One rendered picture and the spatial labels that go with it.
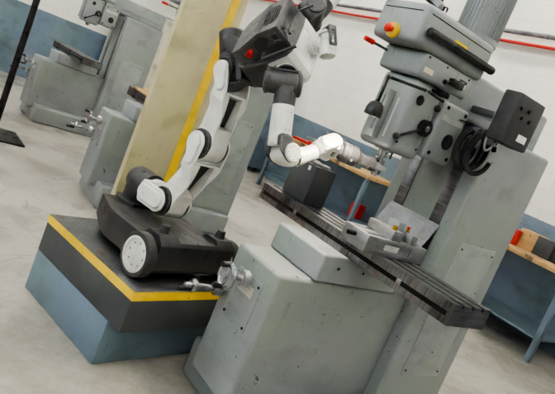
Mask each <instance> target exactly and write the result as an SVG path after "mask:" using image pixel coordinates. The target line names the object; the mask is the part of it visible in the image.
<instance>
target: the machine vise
mask: <svg viewBox="0 0 555 394"><path fill-rule="evenodd" d="M348 229H350V230H355V231H356V232H357V234H356V235H349V234H347V233H346V231H347V230H348ZM340 237H342V238H343V239H345V240H347V241H348V242H349V243H350V244H352V245H354V246H355V247H357V248H358V249H360V250H361V251H363V252H366V253H370V254H376V255H380V256H383V257H387V258H391V259H397V260H401V261H405V262H408V263H415V264H418V265H421V262H422V260H423V258H424V256H425V253H426V251H427V250H426V249H424V248H422V247H421V246H419V245H417V244H416V242H417V240H418V237H416V236H414V235H412V234H411V233H407V232H406V233H405V234H404V236H403V238H402V241H401V242H400V243H398V242H395V241H391V240H389V239H388V238H386V237H385V236H383V235H381V234H379V233H377V232H376V231H375V230H373V229H371V228H369V227H368V226H365V225H360V224H357V223H354V222H351V221H346V222H345V224H344V228H343V229H342V232H341V234H340Z"/></svg>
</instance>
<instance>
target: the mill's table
mask: <svg viewBox="0 0 555 394"><path fill-rule="evenodd" d="M259 197H260V198H262V199H263V200H264V201H266V202H267V203H269V204H270V205H271V206H273V207H275V208H276V209H278V210H279V211H280V212H281V213H283V214H284V215H286V216H288V217H289V218H291V219H292V220H294V221H295V222H296V223H297V224H299V225H301V226H302V227H304V228H305V229H306V230H308V231H310V232H311V233H312V234H313V235H315V236H316V237H318V238H319V239H321V240H323V241H324V242H325V243H326V244H328V245H329V246H331V247H332V248H334V249H336V250H337V251H339V252H340V253H341V254H342V255H344V256H345V257H347V258H348V259H350V260H351V261H353V262H354V263H356V264H357V265H358V266H360V267H361V268H363V269H364V270H366V271H367V272H369V273H370V274H372V275H373V276H374V277H375V278H377V279H379V280H380V281H382V282H384V283H385V284H386V285H387V286H388V287H390V288H392V289H393V290H395V291H396V292H398V293H399V294H401V295H402V296H403V297H405V298H406V299H407V300H409V301H411V302H412V303H414V304H415V305H417V306H418V307H419V308H420V309H422V310H423V311H425V312H427V313H428V314H430V315H431V316H432V317H433V318H435V319H436V320H438V321H440V322H441V323H442V324H444V325H446V326H453V327H461V328H468V329H476V330H482V328H483V326H484V324H485V323H486V320H487V318H488V316H489V315H490V313H491V310H489V309H488V308H486V307H485V306H483V305H482V304H480V303H478V302H477V301H475V300H473V299H471V298H470V297H468V296H467V295H465V294H463V293H462V292H460V291H459V290H457V289H456V288H454V287H452V286H450V285H449V284H447V283H446V282H444V281H442V280H441V279H439V278H437V277H435V276H434V275H433V274H431V273H429V272H428V271H426V270H424V269H423V268H421V267H420V266H418V265H417V264H415V263H408V262H405V261H401V260H397V259H391V258H387V257H383V256H380V255H376V254H370V253H366V252H363V251H361V250H360V249H358V248H357V247H355V246H354V245H352V244H350V243H349V242H348V241H347V240H345V239H343V238H342V237H340V234H341V232H342V229H343V228H344V224H345V222H346V221H345V220H343V219H341V218H340V217H338V216H336V215H335V214H334V213H332V212H330V211H328V210H327V209H325V208H324V207H322V209H320V208H318V207H315V206H310V205H307V204H305V203H302V202H300V201H299V200H297V199H296V198H295V197H294V196H292V195H291V194H289V193H288V192H286V191H285V190H283V189H282V188H281V187H279V186H276V185H274V186H273V185H272V184H270V183H265V184H264V185H263V189H262V191H261V193H260V195H259Z"/></svg>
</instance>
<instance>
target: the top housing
mask: <svg viewBox="0 0 555 394"><path fill-rule="evenodd" d="M394 21H395V22H396V23H398V24H399V25H400V26H401V29H400V32H399V34H398V35H397V36H396V37H393V38H391V37H389V36H387V34H386V32H385V31H384V26H385V24H386V23H387V22H394ZM430 27H433V28H434V29H436V30H437V31H439V32H441V33H442V34H444V35H445V36H447V37H448V38H450V39H451V40H453V41H455V42H456V43H458V44H459V45H460V46H462V47H463V48H465V49H466V50H468V51H470V52H471V53H473V54H474V55H476V56H477V57H479V58H480V59H482V60H484V61H485V62H487V63H488V62H489V59H490V57H491V55H492V53H493V47H492V46H491V45H490V44H488V43H487V42H485V41H484V40H483V39H482V38H480V37H479V36H477V35H475V34H474V33H472V32H471V31H469V30H468V29H467V28H466V27H464V26H463V25H461V24H460V23H458V22H457V21H455V20H454V19H452V18H451V17H450V16H448V15H447V14H445V13H444V12H442V11H441V10H439V9H438V8H437V7H436V6H434V4H429V3H422V2H411V1H404V0H387V1H386V3H385V5H384V7H383V9H382V13H381V15H380V17H379V19H378V21H377V24H376V26H375V29H374V34H375V36H377V37H379V38H381V39H382V40H384V41H386V42H387V43H389V44H392V45H399V46H403V47H406V48H411V49H414V50H422V51H425V52H428V53H430V54H432V55H433V56H435V57H436V58H438V59H440V60H442V61H443V62H444V63H446V64H448V65H450V66H452V67H453V68H455V69H456V70H458V71H460V72H462V73H464V74H466V75H467V76H468V77H470V78H472V79H474V80H476V81H477V80H479V79H481V76H482V75H483V73H484V71H483V70H481V69H479V68H478V67H475V66H474V64H472V63H470V62H468V61H467V60H465V59H464V58H463V57H461V56H459V55H457V54H456V53H454V52H453V51H451V50H450V49H448V48H447V47H445V46H443V45H441V44H439V43H438V41H436V40H434V39H432V38H431V37H429V36H427V30H428V29H429V28H430Z"/></svg>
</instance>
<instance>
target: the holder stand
mask: <svg viewBox="0 0 555 394"><path fill-rule="evenodd" d="M335 177H336V173H334V172H333V171H331V170H330V167H329V166H327V165H324V164H322V163H321V162H320V161H318V160H316V159H315V160H312V161H310V162H307V163H306V164H303V165H300V166H297V167H296V166H293V167H291V170H290V172H289V174H288V176H287V180H286V182H285V183H284V186H283V188H282V189H283V190H285V191H286V192H288V193H289V194H291V195H292V196H294V197H295V198H296V199H297V200H299V201H300V202H302V203H305V204H307V205H310V206H315V207H318V208H320V209H322V207H323V206H324V203H325V200H326V198H327V196H328V194H329V191H330V189H331V186H332V184H333V182H334V179H335Z"/></svg>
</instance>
